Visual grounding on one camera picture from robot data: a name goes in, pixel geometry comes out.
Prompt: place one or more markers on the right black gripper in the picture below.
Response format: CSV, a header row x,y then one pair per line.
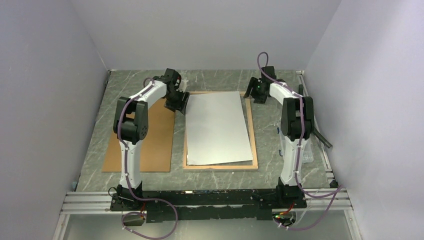
x,y
258,99

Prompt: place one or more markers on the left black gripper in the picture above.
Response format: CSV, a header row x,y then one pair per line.
x,y
181,105

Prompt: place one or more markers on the glossy photo print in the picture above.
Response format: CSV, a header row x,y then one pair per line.
x,y
216,129

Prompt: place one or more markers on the brown backing board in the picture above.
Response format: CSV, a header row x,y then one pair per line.
x,y
156,149

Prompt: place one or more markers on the wooden picture frame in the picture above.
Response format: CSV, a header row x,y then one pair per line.
x,y
235,166

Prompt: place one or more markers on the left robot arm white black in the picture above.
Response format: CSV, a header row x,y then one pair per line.
x,y
131,125

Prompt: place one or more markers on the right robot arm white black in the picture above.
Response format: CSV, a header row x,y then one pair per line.
x,y
297,124

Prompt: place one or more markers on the clear plastic parts box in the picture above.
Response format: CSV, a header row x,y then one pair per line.
x,y
307,153

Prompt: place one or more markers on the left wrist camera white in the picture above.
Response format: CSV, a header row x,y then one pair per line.
x,y
183,85

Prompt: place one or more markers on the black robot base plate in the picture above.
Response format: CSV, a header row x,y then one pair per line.
x,y
168,205

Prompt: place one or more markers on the aluminium rail frame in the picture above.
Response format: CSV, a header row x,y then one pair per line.
x,y
334,197

